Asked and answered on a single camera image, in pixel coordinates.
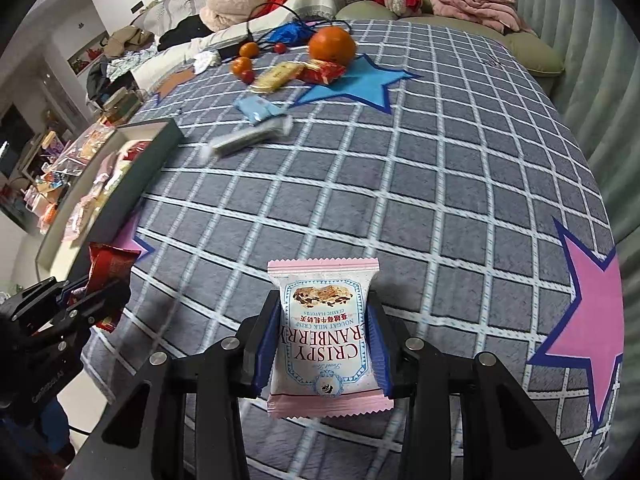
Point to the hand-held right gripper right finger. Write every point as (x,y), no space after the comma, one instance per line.
(380,355)

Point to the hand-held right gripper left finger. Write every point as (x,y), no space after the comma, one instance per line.
(267,350)

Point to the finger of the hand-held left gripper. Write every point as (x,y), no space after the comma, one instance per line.
(95,305)
(35,292)

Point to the red gold printed snack packet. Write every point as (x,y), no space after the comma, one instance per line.
(107,267)

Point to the white pink snack packet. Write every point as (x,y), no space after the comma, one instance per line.
(87,210)
(325,330)

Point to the plain pink snack packet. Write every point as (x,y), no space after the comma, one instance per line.
(107,167)

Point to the dark grey storage box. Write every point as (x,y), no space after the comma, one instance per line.
(150,160)

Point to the bright red snack packet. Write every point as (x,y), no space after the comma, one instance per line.
(134,152)

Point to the person's left hand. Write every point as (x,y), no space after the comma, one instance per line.
(50,422)

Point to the pile of snack bags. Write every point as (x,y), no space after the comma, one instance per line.
(65,160)

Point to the grey plaid star cloth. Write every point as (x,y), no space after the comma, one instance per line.
(400,185)

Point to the silver grey snack packet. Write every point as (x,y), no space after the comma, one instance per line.
(247,137)

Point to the light blue snack packet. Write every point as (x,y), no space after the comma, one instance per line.
(255,108)

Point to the white crumpled tissue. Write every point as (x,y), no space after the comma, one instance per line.
(205,62)

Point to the clear biscuit packet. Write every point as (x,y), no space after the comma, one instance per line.
(275,76)

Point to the small red fruit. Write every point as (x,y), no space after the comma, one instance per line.
(247,76)
(280,48)

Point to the small orange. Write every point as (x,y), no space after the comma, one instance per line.
(241,66)
(248,50)

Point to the red wrapped candy packet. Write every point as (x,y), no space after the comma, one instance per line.
(322,71)

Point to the black garment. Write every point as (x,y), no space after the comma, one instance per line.
(182,32)

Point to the black power adapter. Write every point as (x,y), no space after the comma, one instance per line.
(232,49)

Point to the grey striped sofa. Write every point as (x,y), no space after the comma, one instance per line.
(165,7)

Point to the large orange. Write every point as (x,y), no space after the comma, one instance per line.
(331,46)

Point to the blue plastic bag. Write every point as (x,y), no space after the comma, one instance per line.
(290,32)

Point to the beige plush garment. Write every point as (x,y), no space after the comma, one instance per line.
(235,2)

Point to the green armchair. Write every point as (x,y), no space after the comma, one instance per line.
(520,50)

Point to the pink folded blanket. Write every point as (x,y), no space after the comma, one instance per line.
(475,0)

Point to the pale green curtain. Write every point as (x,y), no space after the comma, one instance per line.
(575,25)

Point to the framed wall picture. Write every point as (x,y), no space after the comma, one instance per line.
(87,55)

